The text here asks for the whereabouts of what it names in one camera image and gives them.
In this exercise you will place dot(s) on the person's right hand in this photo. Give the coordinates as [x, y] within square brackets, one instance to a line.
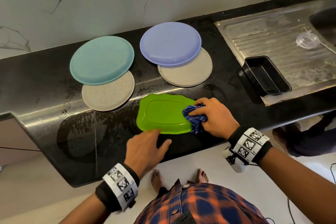
[218, 119]

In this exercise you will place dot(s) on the person's left hand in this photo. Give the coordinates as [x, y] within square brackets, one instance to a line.
[144, 153]

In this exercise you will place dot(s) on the blue striped cloth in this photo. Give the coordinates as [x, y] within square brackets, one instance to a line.
[195, 121]

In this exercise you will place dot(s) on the green plate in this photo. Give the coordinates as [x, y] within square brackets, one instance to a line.
[162, 115]

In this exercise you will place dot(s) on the speckled white plate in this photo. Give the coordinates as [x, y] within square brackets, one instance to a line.
[107, 98]
[189, 75]

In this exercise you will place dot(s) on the lavender plate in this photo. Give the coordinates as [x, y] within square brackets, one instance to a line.
[170, 42]

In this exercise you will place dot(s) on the teal plate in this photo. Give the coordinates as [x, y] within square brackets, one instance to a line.
[102, 59]

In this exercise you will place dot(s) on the person's right forearm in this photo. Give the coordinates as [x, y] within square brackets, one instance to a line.
[299, 187]

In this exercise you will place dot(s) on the person's left forearm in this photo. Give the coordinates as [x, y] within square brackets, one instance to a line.
[84, 211]

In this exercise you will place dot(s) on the person's left foot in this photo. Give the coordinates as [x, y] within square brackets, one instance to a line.
[156, 180]

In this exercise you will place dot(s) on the person's foot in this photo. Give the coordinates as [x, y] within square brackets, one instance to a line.
[156, 180]
[202, 175]

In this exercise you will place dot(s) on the person's right foot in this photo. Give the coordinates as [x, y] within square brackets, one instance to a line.
[202, 175]

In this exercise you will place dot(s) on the black plastic tray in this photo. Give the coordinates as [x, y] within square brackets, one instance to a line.
[267, 77]

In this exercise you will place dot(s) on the blue orange plaid shirt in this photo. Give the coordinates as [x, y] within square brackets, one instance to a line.
[199, 205]

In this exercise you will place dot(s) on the steel sink drainboard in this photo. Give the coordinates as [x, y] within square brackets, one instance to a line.
[262, 32]

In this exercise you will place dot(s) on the clear plastic lid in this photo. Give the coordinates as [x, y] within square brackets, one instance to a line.
[307, 40]

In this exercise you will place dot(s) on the brown lower drawer unit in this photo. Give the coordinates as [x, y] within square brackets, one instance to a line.
[15, 140]

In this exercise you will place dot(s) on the thin grey stick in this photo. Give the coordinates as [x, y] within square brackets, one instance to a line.
[328, 48]

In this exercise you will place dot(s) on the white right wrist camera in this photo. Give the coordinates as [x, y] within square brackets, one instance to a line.
[236, 162]

